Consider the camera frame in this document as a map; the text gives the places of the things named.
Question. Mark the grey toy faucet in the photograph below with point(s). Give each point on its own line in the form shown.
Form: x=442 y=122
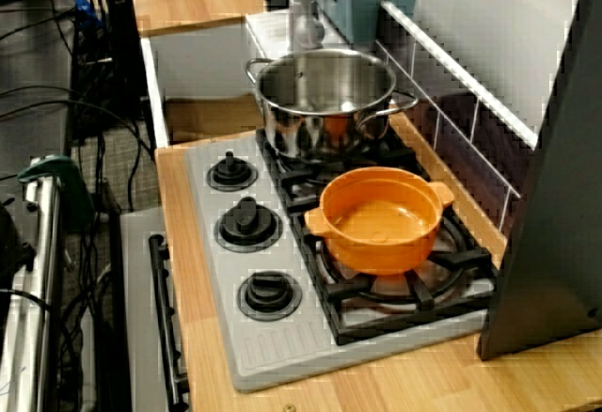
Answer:
x=303 y=17

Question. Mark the aluminium frame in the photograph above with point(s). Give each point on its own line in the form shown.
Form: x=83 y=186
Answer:
x=42 y=266

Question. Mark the green clamp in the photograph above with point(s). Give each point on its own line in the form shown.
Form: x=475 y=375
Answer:
x=70 y=181

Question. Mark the stainless steel pot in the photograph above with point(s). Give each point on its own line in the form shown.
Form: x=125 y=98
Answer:
x=324 y=87

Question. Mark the grey stove top panel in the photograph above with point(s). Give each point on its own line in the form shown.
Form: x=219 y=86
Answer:
x=282 y=346

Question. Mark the black bulky object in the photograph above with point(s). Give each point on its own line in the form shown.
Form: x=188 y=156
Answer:
x=14 y=242

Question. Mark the white oven door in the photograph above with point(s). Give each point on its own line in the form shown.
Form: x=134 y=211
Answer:
x=141 y=289

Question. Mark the dark grey side panel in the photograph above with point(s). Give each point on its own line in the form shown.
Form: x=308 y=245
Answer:
x=555 y=195

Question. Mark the black burner grate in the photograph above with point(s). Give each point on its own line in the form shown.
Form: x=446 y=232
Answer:
x=268 y=153
x=414 y=319

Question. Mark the dark tile backsplash panel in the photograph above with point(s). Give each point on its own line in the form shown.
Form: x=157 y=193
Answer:
x=470 y=139

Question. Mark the brown cardboard sheet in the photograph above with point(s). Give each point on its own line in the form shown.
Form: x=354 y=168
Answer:
x=211 y=120

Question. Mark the white sink basin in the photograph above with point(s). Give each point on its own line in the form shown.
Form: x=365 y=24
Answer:
x=202 y=64

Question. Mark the black computer tower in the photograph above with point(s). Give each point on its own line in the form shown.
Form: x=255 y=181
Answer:
x=123 y=45

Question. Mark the wooden countertop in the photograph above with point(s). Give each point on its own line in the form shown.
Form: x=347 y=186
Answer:
x=188 y=289

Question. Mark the blue plastic piece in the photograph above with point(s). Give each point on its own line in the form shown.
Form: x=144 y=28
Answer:
x=87 y=10

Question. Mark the orange plastic pot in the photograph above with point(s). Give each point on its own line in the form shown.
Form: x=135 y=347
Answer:
x=376 y=224

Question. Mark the black stove knob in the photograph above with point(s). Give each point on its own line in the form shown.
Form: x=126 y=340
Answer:
x=269 y=295
x=230 y=172
x=248 y=224

